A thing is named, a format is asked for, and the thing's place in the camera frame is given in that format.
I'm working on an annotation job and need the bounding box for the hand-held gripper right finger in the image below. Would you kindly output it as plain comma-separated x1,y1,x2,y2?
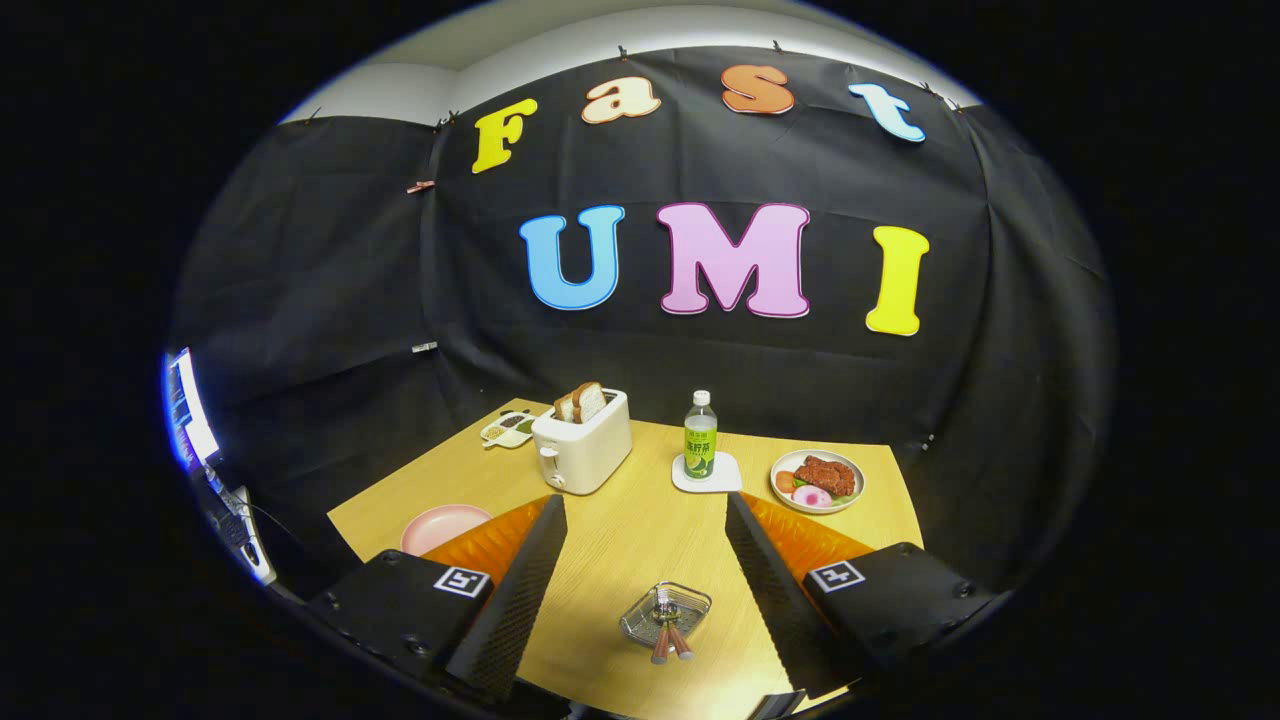
725,491,1001,701

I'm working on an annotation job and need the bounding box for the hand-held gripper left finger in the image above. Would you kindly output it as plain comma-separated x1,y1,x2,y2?
305,493,569,706

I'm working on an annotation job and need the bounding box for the checkered handle spoon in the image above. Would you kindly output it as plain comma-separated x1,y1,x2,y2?
664,598,696,662

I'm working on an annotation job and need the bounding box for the checkered handle fork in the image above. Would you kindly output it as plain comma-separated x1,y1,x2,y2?
651,588,676,667

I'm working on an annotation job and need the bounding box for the pink plate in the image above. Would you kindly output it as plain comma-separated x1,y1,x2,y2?
400,504,494,557

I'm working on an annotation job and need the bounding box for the perforated metal tray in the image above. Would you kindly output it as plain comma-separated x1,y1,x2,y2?
618,582,713,647

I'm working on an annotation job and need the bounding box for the white square coaster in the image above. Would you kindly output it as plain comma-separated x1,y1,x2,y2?
671,452,744,495

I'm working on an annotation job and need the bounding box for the white food plate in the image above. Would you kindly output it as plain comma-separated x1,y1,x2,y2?
770,449,867,516

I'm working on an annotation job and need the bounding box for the white toaster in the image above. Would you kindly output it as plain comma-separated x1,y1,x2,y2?
531,388,634,497

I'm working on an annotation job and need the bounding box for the white divided condiment dish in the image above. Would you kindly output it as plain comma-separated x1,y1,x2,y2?
480,411,541,450

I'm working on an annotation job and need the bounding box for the green label drink bottle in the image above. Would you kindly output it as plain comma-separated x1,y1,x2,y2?
683,390,719,481

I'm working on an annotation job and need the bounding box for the black backdrop cloth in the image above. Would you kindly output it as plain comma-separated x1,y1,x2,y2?
165,45,1116,601

